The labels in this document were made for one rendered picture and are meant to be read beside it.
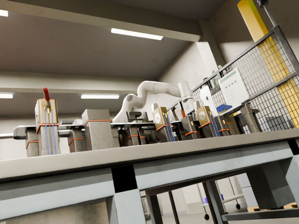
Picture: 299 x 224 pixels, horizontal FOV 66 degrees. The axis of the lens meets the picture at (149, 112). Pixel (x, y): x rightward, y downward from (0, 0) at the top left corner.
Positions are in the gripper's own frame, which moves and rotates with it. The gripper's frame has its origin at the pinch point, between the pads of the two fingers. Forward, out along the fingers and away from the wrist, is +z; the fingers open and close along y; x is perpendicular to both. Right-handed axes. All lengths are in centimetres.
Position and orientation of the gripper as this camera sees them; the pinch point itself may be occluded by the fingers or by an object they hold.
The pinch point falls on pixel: (193, 119)
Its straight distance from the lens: 177.9
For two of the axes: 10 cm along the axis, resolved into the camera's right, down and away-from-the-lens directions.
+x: 8.3, 0.1, 5.5
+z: 2.2, 9.1, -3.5
